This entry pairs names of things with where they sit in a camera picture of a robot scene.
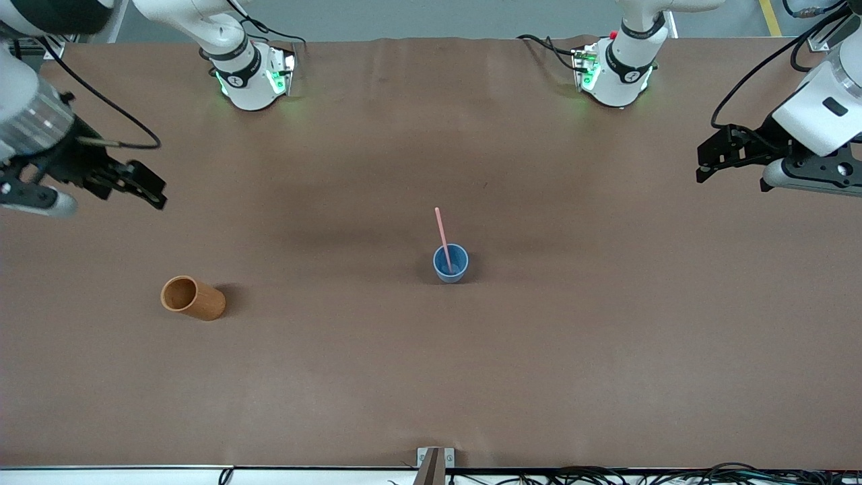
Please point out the brown table mat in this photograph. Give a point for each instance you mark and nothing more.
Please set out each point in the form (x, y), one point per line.
(404, 370)

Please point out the metal bracket with post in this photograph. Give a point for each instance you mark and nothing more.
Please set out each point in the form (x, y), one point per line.
(434, 465)

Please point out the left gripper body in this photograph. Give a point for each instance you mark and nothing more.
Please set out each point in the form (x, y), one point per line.
(759, 140)

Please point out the pink chopstick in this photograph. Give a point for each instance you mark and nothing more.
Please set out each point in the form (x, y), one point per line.
(441, 229)

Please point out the aluminium frame post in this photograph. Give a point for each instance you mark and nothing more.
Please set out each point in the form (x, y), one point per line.
(818, 44)
(54, 48)

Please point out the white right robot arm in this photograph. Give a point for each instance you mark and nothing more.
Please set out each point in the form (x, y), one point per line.
(249, 81)

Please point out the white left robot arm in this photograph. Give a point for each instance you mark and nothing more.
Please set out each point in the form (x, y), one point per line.
(626, 67)

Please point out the brown cylindrical cup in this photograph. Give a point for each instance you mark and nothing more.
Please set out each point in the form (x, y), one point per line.
(202, 303)

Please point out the blue cup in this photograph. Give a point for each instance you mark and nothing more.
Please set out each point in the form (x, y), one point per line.
(459, 261)

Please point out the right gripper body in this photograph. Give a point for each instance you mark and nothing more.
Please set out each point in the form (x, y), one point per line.
(70, 159)

